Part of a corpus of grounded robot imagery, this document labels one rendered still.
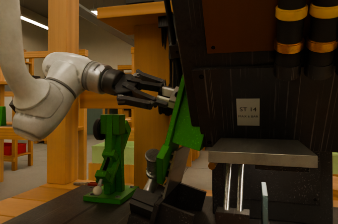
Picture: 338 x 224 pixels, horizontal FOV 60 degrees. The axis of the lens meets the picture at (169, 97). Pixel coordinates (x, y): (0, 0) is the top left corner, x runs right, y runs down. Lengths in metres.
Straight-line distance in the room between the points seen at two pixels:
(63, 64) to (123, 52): 10.73
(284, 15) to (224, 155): 0.23
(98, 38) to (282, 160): 11.77
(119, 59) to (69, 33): 10.35
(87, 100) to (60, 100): 0.47
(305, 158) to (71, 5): 1.10
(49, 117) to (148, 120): 0.40
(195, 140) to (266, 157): 0.24
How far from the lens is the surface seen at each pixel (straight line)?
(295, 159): 0.48
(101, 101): 1.27
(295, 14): 0.48
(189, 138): 0.68
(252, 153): 0.48
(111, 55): 11.78
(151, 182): 0.77
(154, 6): 1.00
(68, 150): 1.28
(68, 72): 0.88
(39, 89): 0.81
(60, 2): 1.33
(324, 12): 0.48
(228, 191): 0.61
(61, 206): 0.98
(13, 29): 0.77
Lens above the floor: 1.21
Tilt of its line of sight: 1 degrees up
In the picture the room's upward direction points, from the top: straight up
